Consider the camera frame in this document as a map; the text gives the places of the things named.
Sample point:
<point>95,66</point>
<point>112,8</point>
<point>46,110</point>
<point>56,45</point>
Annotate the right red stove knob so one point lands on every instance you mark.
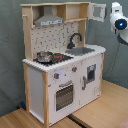
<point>74,69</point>

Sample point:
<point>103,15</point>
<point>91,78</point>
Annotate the grey toy sink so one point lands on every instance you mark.
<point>79,51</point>

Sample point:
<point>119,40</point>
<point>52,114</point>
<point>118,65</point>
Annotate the left red stove knob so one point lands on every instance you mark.
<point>56,76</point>

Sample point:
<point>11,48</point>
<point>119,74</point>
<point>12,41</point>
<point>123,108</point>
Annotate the toy oven door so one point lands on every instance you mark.
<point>64,97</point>

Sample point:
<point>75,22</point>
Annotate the black toy stovetop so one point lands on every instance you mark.
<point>57,58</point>

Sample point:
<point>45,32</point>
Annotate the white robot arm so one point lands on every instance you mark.
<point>119,22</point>

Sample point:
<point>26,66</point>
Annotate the white microwave door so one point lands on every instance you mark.
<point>97,11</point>

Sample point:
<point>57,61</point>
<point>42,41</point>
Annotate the wooden toy kitchen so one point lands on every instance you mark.
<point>40,84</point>

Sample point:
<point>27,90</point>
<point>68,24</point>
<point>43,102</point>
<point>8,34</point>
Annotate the grey range hood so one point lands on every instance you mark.
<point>48,18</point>

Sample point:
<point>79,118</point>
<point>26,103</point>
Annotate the red stove knob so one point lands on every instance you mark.
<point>74,69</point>
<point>56,76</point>

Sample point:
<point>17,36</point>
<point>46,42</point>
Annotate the black toy faucet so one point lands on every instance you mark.
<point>73,40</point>

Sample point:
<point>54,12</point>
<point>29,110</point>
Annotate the grey water dispenser panel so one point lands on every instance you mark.
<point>91,73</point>

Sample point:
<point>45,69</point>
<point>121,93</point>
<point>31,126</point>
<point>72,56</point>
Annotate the silver toy pot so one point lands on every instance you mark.
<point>44,56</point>

